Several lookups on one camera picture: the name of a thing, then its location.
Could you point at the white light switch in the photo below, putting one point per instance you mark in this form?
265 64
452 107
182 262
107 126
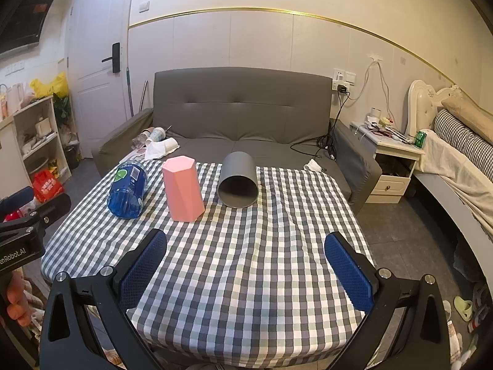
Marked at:
144 6

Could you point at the beige pillow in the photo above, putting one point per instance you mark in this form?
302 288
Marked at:
470 113

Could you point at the checkered tablecloth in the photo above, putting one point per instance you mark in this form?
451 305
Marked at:
238 262

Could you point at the white door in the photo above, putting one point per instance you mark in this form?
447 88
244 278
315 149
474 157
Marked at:
96 104

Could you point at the crumpled white tissue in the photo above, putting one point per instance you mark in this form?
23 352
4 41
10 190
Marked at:
312 165

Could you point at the grey cup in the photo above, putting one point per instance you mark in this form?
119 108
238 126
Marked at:
238 185

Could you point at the white nightstand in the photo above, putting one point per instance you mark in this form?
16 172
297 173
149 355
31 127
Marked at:
396 154

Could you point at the cream blanket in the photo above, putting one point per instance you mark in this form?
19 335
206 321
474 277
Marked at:
450 169

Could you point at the white wall outlet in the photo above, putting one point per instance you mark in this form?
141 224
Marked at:
344 75

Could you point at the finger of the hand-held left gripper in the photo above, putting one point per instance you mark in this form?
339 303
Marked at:
56 205
17 198

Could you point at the black charger plug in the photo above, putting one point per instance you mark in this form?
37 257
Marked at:
342 89

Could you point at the paper drink cup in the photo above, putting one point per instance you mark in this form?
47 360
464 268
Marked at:
157 134

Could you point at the blue plastic water bottle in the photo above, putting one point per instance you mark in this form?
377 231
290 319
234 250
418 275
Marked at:
127 190

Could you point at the grey bed frame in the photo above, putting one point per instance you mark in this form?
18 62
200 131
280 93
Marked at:
439 196

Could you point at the person's left hand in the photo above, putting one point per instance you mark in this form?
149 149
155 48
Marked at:
16 296

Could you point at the green slipper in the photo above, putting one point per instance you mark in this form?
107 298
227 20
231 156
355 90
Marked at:
463 308

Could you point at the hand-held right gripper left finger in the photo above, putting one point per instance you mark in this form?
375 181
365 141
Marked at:
142 266

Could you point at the black trash bin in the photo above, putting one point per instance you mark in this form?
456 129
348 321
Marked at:
72 158

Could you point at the yellow plastic bag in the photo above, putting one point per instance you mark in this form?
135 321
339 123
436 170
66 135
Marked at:
48 84

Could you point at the white open shelf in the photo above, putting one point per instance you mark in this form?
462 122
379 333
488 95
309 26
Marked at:
52 104

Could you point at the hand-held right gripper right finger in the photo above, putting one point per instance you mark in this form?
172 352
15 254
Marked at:
348 273

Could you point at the white kettle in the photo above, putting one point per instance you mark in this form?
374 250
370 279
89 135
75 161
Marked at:
14 98

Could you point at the black wall television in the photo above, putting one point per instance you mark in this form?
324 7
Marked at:
27 11

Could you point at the checkered pillow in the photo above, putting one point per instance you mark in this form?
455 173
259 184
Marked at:
462 135

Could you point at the green drink can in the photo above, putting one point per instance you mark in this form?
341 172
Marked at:
420 140

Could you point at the red plastic bag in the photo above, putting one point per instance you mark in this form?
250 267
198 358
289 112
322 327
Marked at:
47 187

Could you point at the grey sofa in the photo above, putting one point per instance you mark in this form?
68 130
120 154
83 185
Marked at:
238 96

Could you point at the white padded headboard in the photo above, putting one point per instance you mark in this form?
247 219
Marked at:
421 100

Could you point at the pink faceted cup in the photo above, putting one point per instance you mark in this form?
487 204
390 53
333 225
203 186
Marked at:
183 190

